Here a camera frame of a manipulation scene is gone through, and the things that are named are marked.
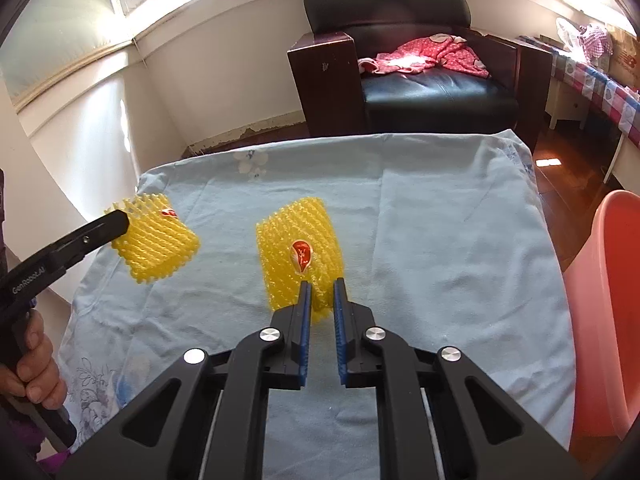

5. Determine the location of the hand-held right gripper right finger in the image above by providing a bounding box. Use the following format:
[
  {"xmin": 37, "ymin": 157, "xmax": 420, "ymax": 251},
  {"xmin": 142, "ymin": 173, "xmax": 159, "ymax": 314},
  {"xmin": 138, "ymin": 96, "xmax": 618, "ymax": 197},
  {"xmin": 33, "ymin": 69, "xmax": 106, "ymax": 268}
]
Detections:
[{"xmin": 334, "ymin": 278, "xmax": 586, "ymax": 480}]

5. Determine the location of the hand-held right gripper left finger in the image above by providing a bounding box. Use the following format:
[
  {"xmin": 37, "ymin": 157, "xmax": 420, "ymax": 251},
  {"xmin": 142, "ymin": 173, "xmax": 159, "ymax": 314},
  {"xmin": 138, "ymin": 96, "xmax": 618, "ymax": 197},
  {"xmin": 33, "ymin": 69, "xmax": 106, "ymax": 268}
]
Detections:
[{"xmin": 57, "ymin": 281, "xmax": 313, "ymax": 480}]

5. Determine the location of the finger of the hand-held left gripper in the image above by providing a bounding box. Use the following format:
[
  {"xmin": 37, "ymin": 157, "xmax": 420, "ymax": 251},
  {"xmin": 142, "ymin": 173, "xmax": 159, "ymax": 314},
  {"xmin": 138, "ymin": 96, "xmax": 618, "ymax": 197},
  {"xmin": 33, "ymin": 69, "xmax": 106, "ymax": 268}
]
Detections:
[{"xmin": 47, "ymin": 209, "xmax": 132, "ymax": 269}]

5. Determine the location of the yellow foam net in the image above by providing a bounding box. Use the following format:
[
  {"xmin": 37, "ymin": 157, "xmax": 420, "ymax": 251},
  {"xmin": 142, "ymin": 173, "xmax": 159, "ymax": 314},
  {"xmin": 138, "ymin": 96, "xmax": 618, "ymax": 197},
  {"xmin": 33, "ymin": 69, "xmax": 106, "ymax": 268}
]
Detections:
[
  {"xmin": 256, "ymin": 196, "xmax": 346, "ymax": 323},
  {"xmin": 102, "ymin": 192, "xmax": 201, "ymax": 285}
]

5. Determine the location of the pink plastic bucket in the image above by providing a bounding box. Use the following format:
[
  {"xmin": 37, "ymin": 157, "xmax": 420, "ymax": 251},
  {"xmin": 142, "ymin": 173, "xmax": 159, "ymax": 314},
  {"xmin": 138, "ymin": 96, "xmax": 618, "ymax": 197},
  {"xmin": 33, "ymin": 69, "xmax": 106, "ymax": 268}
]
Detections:
[{"xmin": 564, "ymin": 190, "xmax": 640, "ymax": 441}]

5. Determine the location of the person's left hand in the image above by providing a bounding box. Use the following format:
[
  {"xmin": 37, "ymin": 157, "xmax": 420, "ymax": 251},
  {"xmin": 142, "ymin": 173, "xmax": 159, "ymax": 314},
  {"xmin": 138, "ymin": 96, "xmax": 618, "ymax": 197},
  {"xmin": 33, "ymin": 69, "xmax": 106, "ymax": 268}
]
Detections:
[{"xmin": 0, "ymin": 309, "xmax": 68, "ymax": 404}]

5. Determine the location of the light blue bedsheet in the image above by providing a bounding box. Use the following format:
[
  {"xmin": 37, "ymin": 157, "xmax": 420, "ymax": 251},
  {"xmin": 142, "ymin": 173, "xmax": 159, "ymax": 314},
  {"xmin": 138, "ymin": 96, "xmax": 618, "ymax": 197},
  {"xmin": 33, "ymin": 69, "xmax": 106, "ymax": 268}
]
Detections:
[{"xmin": 57, "ymin": 129, "xmax": 576, "ymax": 480}]

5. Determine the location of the frosted glass window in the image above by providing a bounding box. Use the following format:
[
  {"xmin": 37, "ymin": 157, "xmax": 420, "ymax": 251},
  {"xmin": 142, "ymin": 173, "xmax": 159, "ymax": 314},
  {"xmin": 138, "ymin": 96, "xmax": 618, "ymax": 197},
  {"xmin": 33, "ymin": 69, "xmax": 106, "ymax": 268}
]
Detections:
[{"xmin": 0, "ymin": 0, "xmax": 131, "ymax": 106}]

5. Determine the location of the black leather armchair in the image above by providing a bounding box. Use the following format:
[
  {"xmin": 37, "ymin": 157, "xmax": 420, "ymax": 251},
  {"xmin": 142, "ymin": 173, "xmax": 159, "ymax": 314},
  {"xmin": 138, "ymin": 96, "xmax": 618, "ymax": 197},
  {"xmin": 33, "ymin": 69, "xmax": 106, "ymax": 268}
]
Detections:
[{"xmin": 287, "ymin": 0, "xmax": 553, "ymax": 153}]

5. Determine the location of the pink dotted cloth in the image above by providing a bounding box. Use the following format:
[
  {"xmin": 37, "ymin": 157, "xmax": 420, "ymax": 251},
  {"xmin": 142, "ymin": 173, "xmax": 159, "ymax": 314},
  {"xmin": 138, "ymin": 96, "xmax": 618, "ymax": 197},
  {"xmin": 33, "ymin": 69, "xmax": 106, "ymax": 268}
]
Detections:
[{"xmin": 357, "ymin": 34, "xmax": 492, "ymax": 78}]

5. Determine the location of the white drawer cabinet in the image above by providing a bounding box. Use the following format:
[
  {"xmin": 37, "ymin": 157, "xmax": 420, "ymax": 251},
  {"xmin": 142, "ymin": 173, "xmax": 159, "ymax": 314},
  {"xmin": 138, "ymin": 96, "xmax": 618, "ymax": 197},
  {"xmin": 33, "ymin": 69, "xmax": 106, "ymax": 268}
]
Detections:
[{"xmin": 546, "ymin": 80, "xmax": 598, "ymax": 131}]

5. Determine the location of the side table with checkered cloth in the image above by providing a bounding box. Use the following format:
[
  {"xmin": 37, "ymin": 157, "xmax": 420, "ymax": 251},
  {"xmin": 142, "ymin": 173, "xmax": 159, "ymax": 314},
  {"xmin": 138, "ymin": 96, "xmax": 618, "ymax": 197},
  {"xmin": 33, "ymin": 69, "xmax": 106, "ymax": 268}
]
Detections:
[{"xmin": 517, "ymin": 35, "xmax": 640, "ymax": 148}]

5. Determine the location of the white plastic bag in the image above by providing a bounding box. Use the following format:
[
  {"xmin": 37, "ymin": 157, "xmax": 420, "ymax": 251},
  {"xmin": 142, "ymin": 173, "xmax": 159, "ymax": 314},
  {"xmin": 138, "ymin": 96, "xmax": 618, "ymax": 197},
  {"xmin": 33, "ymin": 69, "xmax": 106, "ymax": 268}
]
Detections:
[{"xmin": 556, "ymin": 17, "xmax": 586, "ymax": 53}]

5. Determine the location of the pink checkered cloth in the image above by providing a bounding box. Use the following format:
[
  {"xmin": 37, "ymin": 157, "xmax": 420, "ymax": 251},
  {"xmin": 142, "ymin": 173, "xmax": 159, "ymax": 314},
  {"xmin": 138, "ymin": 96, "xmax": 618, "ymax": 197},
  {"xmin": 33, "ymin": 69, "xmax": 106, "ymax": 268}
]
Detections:
[{"xmin": 580, "ymin": 22, "xmax": 615, "ymax": 58}]

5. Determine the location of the brown paper shopping bag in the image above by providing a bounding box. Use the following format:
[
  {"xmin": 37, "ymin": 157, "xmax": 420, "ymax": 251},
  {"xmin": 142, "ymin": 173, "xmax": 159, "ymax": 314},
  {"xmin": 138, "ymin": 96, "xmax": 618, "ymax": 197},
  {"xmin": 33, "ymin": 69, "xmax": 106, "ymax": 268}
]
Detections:
[{"xmin": 610, "ymin": 30, "xmax": 640, "ymax": 73}]

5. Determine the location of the white table frame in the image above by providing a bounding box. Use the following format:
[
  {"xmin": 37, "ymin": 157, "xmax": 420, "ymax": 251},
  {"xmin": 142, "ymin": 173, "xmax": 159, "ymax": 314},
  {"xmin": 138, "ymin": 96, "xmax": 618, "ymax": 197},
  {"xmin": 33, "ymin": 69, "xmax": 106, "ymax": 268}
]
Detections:
[{"xmin": 602, "ymin": 132, "xmax": 640, "ymax": 183}]

